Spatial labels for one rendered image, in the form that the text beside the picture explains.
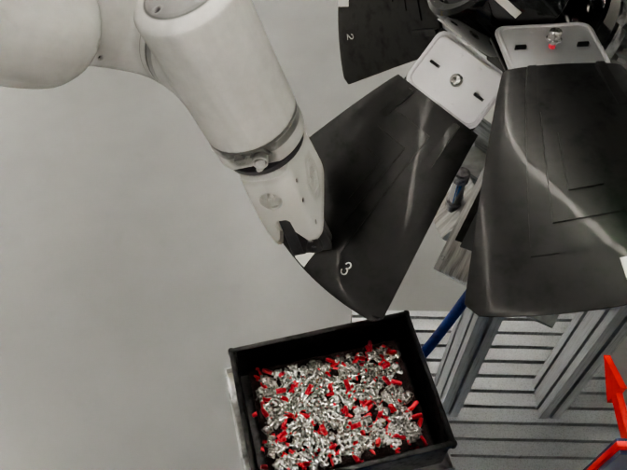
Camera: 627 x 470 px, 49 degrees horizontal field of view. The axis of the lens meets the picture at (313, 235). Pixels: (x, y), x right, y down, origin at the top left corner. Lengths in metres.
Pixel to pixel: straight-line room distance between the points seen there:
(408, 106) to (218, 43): 0.28
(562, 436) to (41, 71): 1.45
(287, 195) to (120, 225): 1.47
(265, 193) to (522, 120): 0.22
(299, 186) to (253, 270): 1.29
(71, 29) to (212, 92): 0.13
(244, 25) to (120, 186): 1.66
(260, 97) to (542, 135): 0.22
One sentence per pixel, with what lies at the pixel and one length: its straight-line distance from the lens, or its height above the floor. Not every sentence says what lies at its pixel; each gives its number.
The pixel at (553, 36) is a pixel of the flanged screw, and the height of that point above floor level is 1.21.
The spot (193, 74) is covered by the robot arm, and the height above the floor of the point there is 1.26.
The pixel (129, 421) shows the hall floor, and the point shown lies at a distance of 1.75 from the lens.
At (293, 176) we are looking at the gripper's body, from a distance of 0.60.
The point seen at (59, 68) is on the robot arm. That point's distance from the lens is 0.45.
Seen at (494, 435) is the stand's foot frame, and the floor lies 0.08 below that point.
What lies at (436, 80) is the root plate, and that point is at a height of 1.11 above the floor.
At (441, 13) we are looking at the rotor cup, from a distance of 0.68.
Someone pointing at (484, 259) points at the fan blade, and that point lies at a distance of 0.51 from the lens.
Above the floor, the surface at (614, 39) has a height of 1.17.
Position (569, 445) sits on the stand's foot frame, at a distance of 1.69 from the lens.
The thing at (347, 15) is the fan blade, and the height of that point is 1.00.
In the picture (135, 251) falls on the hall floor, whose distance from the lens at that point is 1.99.
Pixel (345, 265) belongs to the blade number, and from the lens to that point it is 0.74.
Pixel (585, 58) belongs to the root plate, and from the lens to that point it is 0.65.
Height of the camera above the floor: 1.59
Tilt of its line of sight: 54 degrees down
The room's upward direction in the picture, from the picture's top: straight up
